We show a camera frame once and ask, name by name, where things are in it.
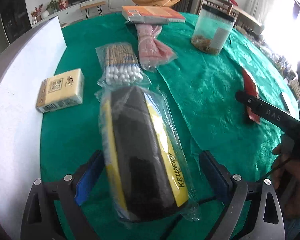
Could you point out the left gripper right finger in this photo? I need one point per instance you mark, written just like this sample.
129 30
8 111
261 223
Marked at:
251 210

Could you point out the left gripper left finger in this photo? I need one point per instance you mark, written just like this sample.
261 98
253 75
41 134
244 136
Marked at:
40 218

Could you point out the red packet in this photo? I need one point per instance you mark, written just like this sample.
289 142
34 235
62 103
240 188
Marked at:
250 87

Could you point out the garbage bag roll pack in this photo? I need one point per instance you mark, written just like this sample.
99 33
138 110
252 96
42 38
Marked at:
146 167

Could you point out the cotton swab bag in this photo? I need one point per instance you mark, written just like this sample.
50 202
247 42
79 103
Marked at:
120 66

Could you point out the pink cloth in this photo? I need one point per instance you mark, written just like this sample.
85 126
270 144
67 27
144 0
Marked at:
152 52

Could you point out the person's right hand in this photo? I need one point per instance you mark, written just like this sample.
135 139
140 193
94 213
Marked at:
289 177

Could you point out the white cardboard box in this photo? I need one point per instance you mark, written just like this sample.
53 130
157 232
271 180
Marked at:
23 66

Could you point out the green tablecloth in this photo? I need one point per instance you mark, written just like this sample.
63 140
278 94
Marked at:
200 90

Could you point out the yellow tissue pack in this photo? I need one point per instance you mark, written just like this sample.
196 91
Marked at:
61 91

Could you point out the clear plastic jar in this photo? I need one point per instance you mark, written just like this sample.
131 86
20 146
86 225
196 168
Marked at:
212 30

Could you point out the wooden chair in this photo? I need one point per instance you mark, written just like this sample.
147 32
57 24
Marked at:
222 5

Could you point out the orange book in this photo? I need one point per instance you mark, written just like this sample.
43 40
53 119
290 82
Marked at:
151 15

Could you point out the dark glass cabinet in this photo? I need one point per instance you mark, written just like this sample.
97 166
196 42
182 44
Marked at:
15 20

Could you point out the red flower vase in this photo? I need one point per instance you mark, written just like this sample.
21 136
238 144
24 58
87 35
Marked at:
36 14

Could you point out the white tv console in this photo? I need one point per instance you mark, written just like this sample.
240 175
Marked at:
73 14

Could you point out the small wooden side table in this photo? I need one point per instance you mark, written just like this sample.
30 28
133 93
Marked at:
97 5

